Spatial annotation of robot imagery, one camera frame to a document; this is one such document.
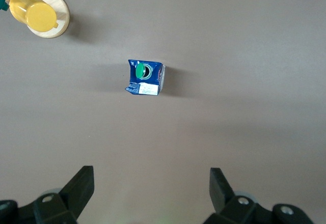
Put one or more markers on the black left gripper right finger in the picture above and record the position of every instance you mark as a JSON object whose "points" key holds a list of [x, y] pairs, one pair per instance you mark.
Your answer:
{"points": [[221, 196]]}

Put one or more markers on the blue milk carton green cap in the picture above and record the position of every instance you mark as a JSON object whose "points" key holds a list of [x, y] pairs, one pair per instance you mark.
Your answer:
{"points": [[146, 87]]}

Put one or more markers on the brown table cover cloth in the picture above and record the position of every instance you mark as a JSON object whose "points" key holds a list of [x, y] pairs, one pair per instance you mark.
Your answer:
{"points": [[203, 107]]}

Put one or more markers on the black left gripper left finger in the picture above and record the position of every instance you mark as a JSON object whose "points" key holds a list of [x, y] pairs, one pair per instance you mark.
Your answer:
{"points": [[76, 191]]}

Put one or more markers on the yellow plastic cup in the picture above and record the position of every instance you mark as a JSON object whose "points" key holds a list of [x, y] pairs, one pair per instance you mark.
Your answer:
{"points": [[38, 15]]}

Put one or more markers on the wooden mug stand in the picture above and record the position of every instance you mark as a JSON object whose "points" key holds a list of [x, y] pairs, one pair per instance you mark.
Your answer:
{"points": [[61, 12]]}

